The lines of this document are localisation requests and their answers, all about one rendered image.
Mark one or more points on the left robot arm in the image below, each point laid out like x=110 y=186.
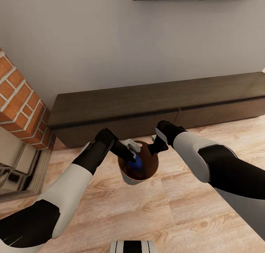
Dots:
x=26 y=231

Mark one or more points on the trash can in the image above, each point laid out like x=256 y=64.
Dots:
x=150 y=164

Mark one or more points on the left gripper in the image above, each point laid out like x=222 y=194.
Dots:
x=125 y=154

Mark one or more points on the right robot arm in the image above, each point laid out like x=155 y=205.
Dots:
x=240 y=184

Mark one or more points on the wood fireplace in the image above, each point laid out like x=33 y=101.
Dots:
x=22 y=168

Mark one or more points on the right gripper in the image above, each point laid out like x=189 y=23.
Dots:
x=156 y=147

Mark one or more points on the robot trunk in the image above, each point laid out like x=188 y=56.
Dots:
x=132 y=246

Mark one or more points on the cabinet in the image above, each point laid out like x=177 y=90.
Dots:
x=135 y=111

